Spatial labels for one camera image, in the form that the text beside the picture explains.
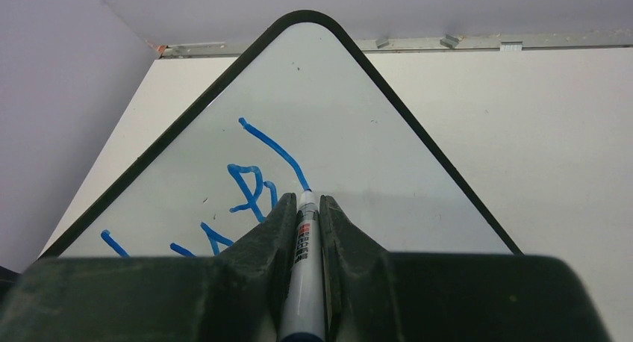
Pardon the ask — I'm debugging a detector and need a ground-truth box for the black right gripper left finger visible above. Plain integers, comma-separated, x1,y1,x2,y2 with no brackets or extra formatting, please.
1,193,297,341

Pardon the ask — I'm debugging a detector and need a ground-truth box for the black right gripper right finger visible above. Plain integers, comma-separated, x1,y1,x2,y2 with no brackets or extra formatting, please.
319,196,611,341

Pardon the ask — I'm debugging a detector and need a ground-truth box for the white board marker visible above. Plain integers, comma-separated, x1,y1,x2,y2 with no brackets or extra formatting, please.
278,190,326,341

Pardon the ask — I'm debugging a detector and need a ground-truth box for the black-framed whiteboard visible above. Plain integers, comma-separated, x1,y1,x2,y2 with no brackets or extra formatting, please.
44,10,519,257

